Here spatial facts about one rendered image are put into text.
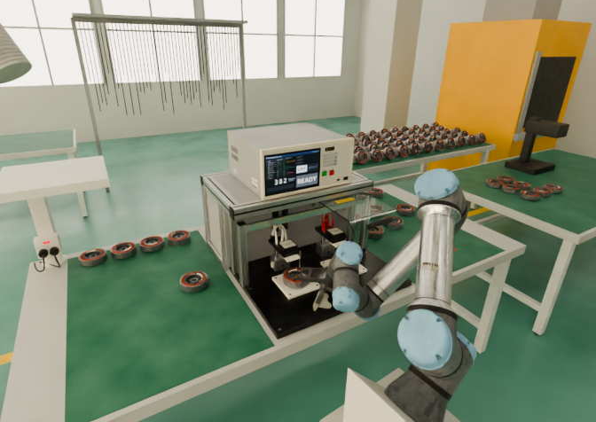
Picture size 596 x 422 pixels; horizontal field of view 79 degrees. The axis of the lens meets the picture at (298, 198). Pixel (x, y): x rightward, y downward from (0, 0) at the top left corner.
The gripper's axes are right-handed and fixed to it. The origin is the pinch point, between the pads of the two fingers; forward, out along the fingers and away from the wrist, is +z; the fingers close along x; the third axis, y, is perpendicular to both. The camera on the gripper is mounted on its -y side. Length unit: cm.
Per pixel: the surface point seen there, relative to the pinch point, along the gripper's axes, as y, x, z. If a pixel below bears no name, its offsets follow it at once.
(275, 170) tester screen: -31.1, 33.2, -17.5
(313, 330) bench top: 2.8, -13.2, 3.0
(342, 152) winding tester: -8, 56, -17
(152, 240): -81, 15, 45
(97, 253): -99, -2, 42
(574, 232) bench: 129, 93, 17
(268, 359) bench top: -9.2, -27.9, 2.2
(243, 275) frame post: -29.1, 0.8, 12.4
